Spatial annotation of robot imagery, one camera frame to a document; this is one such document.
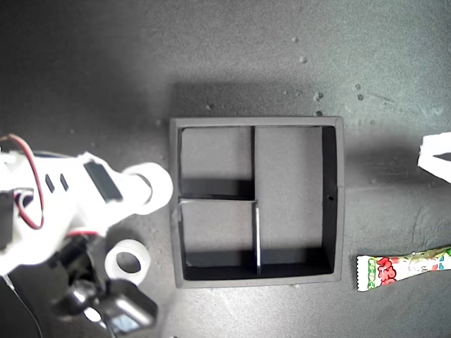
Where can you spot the white tape roll green core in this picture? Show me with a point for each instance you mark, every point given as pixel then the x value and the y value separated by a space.
pixel 163 190

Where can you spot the plain white tape roll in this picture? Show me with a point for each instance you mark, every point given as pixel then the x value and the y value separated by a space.
pixel 144 260

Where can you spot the snack bar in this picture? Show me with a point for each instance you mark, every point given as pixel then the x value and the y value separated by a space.
pixel 387 271

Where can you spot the black tray with wells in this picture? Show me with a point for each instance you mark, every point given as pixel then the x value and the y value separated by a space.
pixel 289 165

